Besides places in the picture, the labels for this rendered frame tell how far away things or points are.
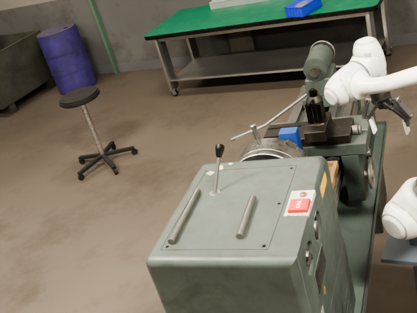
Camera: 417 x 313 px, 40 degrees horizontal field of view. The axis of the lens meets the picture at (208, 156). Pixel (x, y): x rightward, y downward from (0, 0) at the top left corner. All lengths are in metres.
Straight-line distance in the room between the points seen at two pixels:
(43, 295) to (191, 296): 2.41
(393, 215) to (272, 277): 0.62
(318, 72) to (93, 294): 2.01
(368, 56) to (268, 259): 0.89
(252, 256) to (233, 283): 0.11
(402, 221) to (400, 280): 1.28
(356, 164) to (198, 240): 1.22
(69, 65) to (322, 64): 4.96
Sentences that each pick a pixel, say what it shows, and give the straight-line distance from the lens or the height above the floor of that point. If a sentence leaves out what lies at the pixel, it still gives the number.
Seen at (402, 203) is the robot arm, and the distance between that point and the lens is 2.08.
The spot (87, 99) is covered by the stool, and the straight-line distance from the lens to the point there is 5.05.
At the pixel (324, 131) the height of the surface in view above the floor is 1.02.
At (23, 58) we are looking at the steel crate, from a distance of 8.09.
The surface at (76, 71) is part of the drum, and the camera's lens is 7.71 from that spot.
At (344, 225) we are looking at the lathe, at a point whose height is 0.54.
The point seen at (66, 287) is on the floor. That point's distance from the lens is 4.07.
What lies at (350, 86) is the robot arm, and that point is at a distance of 2.04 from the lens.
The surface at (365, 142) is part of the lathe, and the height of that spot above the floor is 0.92.
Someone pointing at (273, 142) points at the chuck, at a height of 1.23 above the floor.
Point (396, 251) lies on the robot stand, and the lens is 2.35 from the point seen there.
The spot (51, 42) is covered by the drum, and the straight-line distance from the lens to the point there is 7.62.
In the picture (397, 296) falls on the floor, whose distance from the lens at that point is 3.25.
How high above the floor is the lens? 2.25
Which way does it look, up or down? 27 degrees down
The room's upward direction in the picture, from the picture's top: 17 degrees counter-clockwise
